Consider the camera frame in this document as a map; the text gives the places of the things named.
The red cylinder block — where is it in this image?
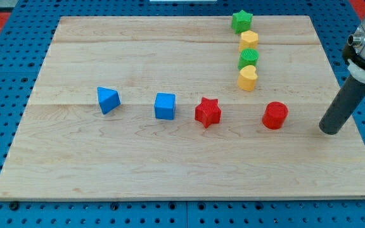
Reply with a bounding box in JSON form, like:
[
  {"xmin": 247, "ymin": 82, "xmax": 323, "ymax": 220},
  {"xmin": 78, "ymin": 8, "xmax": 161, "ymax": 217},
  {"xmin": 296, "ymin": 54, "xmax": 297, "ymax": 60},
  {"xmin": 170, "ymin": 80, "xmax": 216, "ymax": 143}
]
[{"xmin": 262, "ymin": 101, "xmax": 289, "ymax": 130}]

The blue cube block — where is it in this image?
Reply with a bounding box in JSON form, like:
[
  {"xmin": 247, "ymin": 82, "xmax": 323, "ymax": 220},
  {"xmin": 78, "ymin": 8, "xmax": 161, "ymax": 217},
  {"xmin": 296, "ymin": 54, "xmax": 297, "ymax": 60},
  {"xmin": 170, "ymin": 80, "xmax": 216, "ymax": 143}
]
[{"xmin": 154, "ymin": 92, "xmax": 176, "ymax": 120}]

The green star block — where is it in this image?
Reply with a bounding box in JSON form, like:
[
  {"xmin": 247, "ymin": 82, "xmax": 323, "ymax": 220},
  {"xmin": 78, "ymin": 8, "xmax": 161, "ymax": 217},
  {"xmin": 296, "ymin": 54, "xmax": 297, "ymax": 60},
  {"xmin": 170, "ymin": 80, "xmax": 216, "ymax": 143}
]
[{"xmin": 231, "ymin": 10, "xmax": 253, "ymax": 34}]

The light wooden board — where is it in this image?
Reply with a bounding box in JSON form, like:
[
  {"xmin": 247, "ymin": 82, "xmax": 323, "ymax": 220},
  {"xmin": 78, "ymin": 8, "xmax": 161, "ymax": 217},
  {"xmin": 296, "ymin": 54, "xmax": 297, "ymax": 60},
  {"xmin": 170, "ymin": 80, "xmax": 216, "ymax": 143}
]
[{"xmin": 0, "ymin": 16, "xmax": 365, "ymax": 201}]

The red star block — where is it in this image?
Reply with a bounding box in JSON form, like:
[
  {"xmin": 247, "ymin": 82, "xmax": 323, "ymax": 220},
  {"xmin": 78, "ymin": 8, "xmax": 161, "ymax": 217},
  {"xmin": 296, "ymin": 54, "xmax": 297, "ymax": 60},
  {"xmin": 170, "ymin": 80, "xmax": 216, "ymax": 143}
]
[{"xmin": 195, "ymin": 97, "xmax": 222, "ymax": 128}]

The yellow hexagon block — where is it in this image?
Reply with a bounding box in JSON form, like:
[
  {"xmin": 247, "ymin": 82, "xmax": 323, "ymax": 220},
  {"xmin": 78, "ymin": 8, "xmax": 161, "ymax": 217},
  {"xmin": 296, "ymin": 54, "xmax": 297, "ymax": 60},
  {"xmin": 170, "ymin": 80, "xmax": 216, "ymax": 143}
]
[{"xmin": 239, "ymin": 30, "xmax": 259, "ymax": 52}]

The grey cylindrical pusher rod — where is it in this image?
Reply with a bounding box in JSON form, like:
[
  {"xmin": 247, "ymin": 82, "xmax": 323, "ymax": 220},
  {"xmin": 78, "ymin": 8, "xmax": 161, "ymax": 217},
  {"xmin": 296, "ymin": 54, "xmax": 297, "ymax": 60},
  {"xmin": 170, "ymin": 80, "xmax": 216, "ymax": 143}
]
[{"xmin": 319, "ymin": 75, "xmax": 365, "ymax": 135}]

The blue triangular prism block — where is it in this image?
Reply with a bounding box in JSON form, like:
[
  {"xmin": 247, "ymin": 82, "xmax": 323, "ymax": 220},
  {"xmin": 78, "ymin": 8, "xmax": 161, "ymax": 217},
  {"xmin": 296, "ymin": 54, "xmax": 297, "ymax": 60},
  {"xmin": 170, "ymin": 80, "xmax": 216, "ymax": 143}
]
[{"xmin": 97, "ymin": 87, "xmax": 121, "ymax": 115}]

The yellow heart block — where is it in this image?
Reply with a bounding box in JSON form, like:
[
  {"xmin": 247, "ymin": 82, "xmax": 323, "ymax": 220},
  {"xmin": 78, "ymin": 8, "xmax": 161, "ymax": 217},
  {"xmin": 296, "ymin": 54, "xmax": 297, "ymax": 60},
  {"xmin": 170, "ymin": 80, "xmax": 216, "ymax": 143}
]
[{"xmin": 238, "ymin": 65, "xmax": 258, "ymax": 91}]

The green cylinder block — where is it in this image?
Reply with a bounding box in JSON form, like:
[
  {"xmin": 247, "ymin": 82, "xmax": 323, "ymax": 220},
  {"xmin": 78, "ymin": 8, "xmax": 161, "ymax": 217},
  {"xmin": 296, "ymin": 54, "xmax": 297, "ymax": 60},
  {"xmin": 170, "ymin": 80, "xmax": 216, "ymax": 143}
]
[{"xmin": 238, "ymin": 48, "xmax": 259, "ymax": 70}]

